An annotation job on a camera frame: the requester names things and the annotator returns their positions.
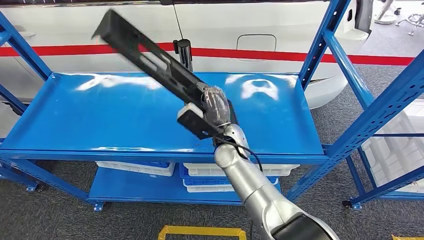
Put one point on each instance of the white car with red stripe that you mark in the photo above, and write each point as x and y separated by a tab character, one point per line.
82	26

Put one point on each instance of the chrome swivel chair base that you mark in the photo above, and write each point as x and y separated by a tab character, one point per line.
414	20

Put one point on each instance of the black plastic bracket part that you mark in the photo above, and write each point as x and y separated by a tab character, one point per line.
145	56

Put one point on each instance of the blue plastic crate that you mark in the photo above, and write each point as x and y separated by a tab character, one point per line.
198	181
155	164

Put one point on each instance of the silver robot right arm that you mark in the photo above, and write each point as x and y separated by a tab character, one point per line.
258	198

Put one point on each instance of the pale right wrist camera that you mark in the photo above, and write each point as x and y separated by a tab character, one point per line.
195	124

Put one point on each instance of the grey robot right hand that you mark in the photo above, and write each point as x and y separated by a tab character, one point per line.
217	106

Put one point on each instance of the black stanchion post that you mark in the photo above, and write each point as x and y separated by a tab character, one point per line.
184	53

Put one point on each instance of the yellow floor tape square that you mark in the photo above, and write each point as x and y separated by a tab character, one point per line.
198	229

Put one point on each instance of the white round stand base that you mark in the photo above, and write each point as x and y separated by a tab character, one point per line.
384	20

